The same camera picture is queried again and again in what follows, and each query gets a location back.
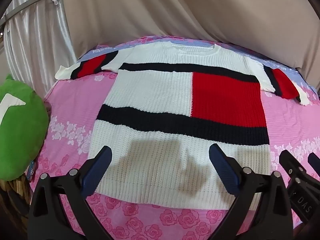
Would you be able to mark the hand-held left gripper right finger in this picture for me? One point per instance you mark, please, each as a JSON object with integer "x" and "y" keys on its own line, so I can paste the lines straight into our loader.
{"x": 221, "y": 162}

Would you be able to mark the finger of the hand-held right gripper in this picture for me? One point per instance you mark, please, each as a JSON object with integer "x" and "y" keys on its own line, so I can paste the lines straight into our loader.
{"x": 290, "y": 162}
{"x": 315, "y": 161}

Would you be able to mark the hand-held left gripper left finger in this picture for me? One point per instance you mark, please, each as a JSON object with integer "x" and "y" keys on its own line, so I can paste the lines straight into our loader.
{"x": 100, "y": 165}

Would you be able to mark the white red black knit sweater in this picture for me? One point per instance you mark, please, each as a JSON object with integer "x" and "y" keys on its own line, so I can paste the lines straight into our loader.
{"x": 155, "y": 92}

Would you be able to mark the pink floral blanket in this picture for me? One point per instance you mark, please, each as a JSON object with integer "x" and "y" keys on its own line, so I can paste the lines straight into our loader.
{"x": 75, "y": 115}

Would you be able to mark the small blue device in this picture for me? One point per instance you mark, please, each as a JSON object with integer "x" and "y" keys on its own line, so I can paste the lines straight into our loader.
{"x": 31, "y": 171}

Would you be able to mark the green plush pillow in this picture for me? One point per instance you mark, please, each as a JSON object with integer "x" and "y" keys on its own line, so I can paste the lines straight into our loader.
{"x": 20, "y": 130}

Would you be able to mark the woven rattan basket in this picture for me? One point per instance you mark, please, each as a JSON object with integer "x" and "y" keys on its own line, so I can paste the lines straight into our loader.
{"x": 13, "y": 200}

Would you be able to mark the white satin curtain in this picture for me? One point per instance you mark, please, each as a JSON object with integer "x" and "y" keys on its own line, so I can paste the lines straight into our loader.
{"x": 37, "y": 42}

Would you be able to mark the beige draped cloth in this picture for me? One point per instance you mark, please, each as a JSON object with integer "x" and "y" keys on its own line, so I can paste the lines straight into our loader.
{"x": 200, "y": 10}

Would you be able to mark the curved metal rod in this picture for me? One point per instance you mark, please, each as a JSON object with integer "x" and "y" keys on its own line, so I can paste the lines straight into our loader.
{"x": 30, "y": 3}

